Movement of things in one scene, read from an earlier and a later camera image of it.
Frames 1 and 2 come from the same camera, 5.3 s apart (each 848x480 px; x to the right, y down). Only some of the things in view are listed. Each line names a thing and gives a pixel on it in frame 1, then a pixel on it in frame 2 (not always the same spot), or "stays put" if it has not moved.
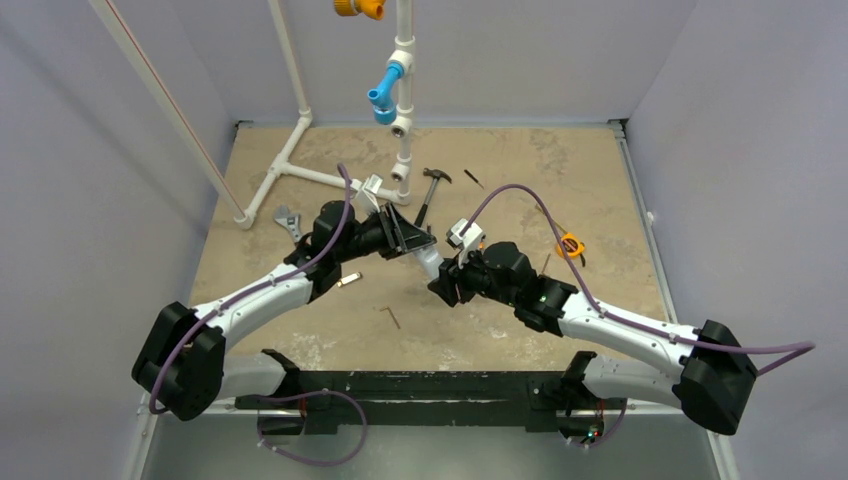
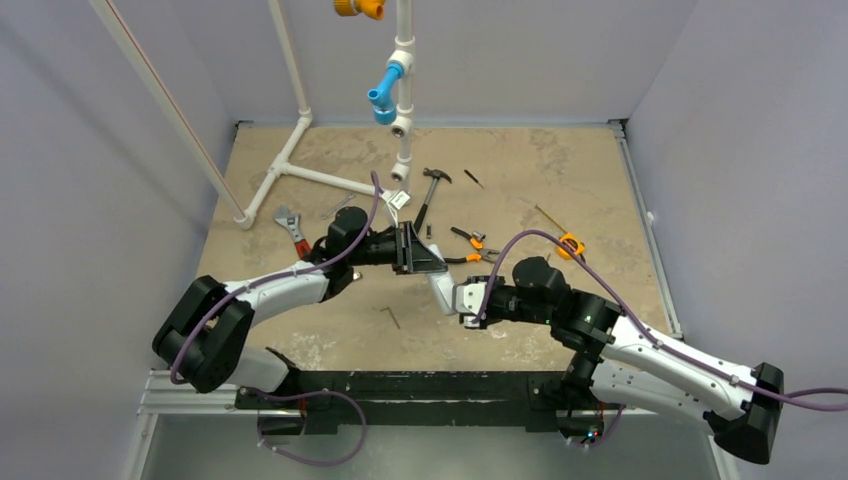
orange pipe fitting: x=350 y=8 stays put
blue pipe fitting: x=384 y=110 stays put
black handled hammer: x=436 y=174 stays put
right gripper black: x=452 y=281 to x=494 y=307
